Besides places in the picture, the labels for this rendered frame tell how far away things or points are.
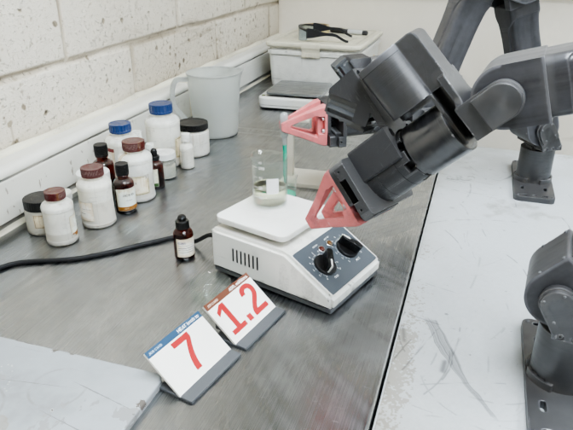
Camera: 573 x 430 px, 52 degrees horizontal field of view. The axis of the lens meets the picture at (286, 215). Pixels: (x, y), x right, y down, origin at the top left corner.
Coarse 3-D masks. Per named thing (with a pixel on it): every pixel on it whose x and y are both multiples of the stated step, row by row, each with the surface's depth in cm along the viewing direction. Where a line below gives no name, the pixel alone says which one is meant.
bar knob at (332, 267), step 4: (328, 248) 76; (328, 252) 76; (332, 252) 76; (316, 256) 76; (320, 256) 76; (324, 256) 76; (328, 256) 75; (332, 256) 75; (316, 260) 76; (320, 260) 76; (324, 260) 76; (328, 260) 74; (332, 260) 75; (316, 264) 75; (320, 264) 75; (324, 264) 75; (328, 264) 74; (332, 264) 74; (316, 268) 75; (320, 268) 75; (324, 268) 75; (328, 268) 74; (332, 268) 74; (336, 268) 76; (324, 272) 75; (328, 272) 75; (332, 272) 75
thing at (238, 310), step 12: (240, 288) 74; (252, 288) 75; (228, 300) 71; (240, 300) 73; (252, 300) 74; (264, 300) 75; (216, 312) 69; (228, 312) 70; (240, 312) 71; (252, 312) 73; (228, 324) 69; (240, 324) 70
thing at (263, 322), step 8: (272, 304) 75; (208, 312) 69; (264, 312) 74; (272, 312) 74; (280, 312) 74; (216, 320) 69; (256, 320) 72; (264, 320) 73; (272, 320) 73; (224, 328) 69; (248, 328) 71; (256, 328) 71; (264, 328) 71; (224, 336) 70; (240, 336) 69; (248, 336) 70; (256, 336) 70; (232, 344) 69; (240, 344) 68; (248, 344) 68
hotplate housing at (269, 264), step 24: (216, 240) 81; (240, 240) 79; (264, 240) 78; (312, 240) 79; (216, 264) 84; (240, 264) 80; (264, 264) 77; (288, 264) 75; (288, 288) 76; (312, 288) 74
